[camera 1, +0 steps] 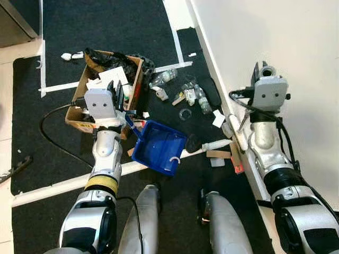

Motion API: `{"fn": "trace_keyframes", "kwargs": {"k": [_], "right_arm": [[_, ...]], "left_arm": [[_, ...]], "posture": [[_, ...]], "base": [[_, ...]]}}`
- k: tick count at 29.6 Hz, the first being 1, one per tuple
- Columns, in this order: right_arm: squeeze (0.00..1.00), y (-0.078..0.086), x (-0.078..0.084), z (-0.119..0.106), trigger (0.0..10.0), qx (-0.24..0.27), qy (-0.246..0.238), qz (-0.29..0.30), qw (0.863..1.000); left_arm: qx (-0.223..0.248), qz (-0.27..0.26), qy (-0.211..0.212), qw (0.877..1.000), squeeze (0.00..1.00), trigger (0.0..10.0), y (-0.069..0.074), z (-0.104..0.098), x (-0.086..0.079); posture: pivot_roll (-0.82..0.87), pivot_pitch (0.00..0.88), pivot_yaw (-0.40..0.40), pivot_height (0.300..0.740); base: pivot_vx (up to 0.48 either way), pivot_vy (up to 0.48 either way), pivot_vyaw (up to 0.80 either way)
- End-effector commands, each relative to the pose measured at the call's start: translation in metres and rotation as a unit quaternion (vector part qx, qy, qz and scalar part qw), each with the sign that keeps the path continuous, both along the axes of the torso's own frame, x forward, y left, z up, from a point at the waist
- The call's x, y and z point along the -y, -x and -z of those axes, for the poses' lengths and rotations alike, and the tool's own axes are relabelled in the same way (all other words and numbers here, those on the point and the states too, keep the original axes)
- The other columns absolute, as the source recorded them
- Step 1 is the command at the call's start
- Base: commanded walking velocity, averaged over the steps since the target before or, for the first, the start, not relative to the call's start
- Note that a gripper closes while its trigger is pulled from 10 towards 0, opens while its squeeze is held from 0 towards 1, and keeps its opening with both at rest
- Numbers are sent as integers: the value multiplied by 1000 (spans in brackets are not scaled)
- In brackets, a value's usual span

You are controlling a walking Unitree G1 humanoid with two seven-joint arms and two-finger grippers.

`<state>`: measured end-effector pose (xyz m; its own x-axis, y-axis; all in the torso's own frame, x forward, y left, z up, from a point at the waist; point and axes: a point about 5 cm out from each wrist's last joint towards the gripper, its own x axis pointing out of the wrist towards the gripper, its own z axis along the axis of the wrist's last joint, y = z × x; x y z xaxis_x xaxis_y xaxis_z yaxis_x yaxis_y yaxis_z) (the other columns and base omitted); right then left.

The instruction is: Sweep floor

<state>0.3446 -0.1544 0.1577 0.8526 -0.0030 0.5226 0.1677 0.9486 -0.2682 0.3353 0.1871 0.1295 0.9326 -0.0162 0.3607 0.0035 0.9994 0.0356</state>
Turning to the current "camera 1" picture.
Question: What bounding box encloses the black oval pad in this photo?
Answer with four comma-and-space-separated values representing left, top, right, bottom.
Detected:
204, 78, 224, 107

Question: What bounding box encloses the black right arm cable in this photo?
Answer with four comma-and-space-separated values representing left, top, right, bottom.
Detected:
229, 88, 300, 175

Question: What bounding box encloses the white paper sheet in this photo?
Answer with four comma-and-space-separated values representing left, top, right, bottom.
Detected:
86, 67, 130, 90

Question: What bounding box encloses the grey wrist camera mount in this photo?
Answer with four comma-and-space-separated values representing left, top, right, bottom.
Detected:
84, 88, 117, 121
253, 76, 290, 112

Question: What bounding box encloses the clear plastic ring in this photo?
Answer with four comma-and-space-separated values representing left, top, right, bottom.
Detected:
180, 108, 193, 122

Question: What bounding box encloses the white and green bottle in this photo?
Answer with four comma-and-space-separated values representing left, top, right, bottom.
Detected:
121, 83, 133, 100

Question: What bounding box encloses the clear bottle with green label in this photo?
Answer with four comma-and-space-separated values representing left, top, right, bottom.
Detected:
194, 85, 213, 115

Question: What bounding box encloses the small white cup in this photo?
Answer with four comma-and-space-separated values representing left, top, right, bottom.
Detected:
155, 86, 170, 102

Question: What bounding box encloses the white paper scrap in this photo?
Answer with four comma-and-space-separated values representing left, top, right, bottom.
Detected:
212, 110, 226, 128

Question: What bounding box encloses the small black cloth lump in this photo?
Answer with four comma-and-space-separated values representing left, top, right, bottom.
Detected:
184, 134, 201, 155

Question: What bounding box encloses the blue plastic dustpan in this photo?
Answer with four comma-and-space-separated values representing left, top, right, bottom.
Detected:
125, 113, 188, 177

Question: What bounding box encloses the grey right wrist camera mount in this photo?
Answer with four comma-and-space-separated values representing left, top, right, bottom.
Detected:
253, 76, 290, 112

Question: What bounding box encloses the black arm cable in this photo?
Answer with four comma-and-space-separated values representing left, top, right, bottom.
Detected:
229, 88, 300, 175
39, 103, 97, 171

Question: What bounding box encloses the crumpled clear plastic packaging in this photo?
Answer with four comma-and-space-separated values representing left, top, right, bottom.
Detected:
172, 78, 200, 107

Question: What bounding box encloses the silver robot leg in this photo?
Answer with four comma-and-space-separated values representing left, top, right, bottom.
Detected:
118, 185, 160, 254
198, 189, 254, 254

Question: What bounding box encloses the brown cardboard strip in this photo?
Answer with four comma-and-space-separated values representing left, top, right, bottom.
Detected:
206, 150, 233, 160

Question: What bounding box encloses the white crumpled wrapper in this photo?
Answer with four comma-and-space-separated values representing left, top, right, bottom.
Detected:
60, 51, 85, 61

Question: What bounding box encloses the cardboard piece with red mark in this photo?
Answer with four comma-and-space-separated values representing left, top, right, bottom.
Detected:
229, 142, 246, 175

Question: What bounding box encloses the black toothed plastic ring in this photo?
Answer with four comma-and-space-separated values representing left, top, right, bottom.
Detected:
140, 53, 156, 75

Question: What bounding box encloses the black notched bar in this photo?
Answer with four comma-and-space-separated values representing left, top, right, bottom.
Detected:
0, 155, 34, 184

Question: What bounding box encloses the silver right robot leg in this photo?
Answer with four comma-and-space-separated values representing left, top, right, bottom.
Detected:
198, 189, 254, 254

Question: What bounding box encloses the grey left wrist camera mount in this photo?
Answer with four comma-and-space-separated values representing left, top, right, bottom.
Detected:
84, 88, 117, 121

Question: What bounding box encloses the silver left robot leg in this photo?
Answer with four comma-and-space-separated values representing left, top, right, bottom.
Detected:
118, 185, 160, 254

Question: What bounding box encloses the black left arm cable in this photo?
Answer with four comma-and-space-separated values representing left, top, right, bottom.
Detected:
39, 103, 97, 171

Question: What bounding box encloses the clear crushed plastic bottle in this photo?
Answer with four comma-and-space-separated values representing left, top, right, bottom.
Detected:
150, 69, 179, 88

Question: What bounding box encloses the brown cardboard box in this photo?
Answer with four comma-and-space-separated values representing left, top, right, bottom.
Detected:
65, 50, 145, 140

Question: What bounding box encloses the dark grey cabinet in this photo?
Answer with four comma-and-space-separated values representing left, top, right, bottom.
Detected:
0, 0, 41, 49

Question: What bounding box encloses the black plastic bag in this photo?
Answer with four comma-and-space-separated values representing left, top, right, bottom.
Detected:
84, 48, 141, 72

